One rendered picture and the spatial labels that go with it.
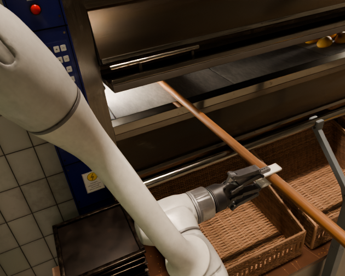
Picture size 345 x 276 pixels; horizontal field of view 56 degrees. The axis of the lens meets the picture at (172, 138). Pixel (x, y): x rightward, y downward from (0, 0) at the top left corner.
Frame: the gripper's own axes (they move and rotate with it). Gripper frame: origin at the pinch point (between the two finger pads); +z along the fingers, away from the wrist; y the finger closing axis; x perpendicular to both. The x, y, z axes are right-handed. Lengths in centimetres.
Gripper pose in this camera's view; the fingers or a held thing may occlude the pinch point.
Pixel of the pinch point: (269, 175)
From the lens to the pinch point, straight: 99.1
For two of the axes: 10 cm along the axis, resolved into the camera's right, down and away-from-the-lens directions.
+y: 0.9, 8.2, 5.6
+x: 4.3, 4.8, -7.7
